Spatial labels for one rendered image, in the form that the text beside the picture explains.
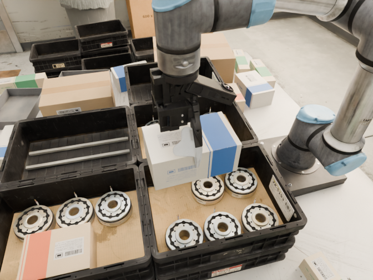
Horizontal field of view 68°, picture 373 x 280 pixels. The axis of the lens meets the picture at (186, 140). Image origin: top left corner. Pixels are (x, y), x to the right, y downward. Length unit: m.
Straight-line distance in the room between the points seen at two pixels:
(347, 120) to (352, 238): 0.42
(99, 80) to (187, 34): 0.97
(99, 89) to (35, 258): 0.77
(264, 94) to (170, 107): 0.95
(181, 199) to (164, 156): 0.32
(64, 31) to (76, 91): 2.58
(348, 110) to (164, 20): 0.58
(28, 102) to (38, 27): 2.31
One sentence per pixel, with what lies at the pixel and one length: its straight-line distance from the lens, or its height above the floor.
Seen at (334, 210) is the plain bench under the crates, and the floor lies 0.70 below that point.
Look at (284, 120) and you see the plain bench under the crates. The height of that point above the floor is 0.70.
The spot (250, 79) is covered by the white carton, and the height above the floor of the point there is 0.79.
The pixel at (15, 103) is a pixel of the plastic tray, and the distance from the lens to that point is 1.68.
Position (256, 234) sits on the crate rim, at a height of 0.93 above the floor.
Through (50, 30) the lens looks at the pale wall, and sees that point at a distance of 3.89.
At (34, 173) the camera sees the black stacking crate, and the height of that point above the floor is 0.83.
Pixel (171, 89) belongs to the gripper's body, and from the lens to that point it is 0.52.
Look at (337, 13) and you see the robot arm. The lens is 0.77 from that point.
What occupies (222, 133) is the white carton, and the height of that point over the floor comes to 1.14.
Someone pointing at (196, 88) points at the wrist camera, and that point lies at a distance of 0.52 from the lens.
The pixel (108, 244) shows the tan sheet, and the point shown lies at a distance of 0.84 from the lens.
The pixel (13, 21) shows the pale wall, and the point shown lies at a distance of 3.91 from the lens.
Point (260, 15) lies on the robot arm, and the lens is 0.49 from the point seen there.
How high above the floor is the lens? 1.56
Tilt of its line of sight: 44 degrees down
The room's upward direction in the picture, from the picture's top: straight up
